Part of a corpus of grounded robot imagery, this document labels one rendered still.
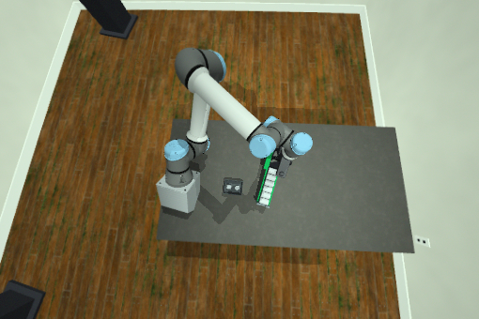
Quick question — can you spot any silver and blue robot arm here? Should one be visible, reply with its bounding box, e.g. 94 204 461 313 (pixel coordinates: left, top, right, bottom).
164 47 313 188

